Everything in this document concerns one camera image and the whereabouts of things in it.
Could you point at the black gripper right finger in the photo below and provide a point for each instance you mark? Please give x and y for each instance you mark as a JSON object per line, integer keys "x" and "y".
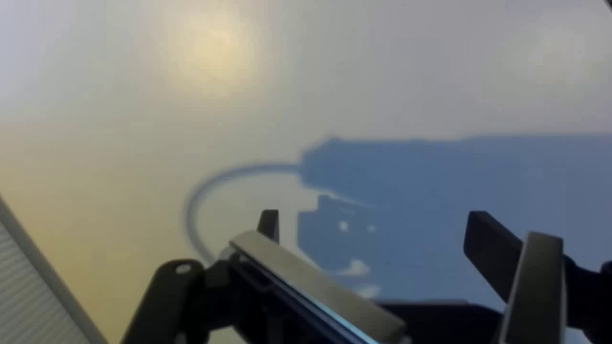
{"x": 539, "y": 286}

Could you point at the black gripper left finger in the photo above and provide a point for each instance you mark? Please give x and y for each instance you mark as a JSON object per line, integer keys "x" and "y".
{"x": 307, "y": 279}

